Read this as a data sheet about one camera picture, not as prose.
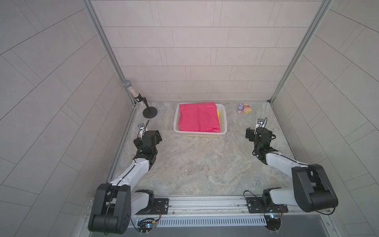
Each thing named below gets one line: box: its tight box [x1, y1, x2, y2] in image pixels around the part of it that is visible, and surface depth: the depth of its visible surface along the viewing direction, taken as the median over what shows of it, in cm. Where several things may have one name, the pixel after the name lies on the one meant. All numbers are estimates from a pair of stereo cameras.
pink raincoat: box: [178, 102, 221, 133], surface depth 96 cm
